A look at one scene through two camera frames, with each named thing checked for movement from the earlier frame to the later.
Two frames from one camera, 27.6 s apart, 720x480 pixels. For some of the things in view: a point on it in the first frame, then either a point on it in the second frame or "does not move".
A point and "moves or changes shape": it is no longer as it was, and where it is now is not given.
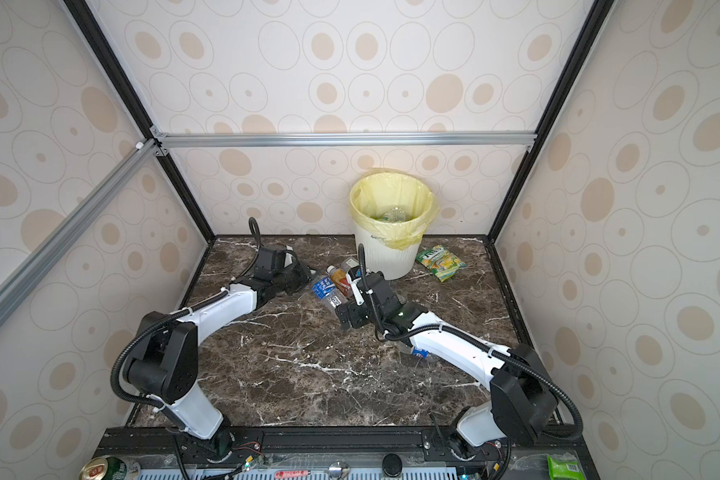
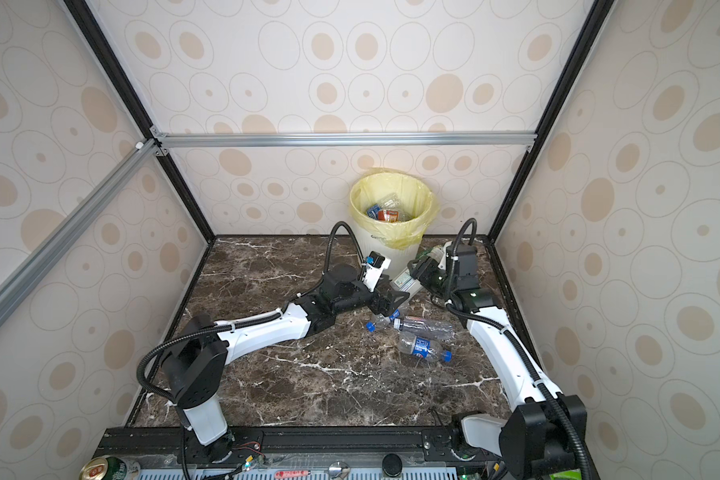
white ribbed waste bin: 385,258 does not move
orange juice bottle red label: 340,279 moves or changes shape
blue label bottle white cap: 326,290 moves or changes shape
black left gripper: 304,276 → 386,307
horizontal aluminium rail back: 445,139 does not move
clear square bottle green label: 348,263 moves or changes shape
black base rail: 353,448 does not move
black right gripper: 351,309 → 424,271
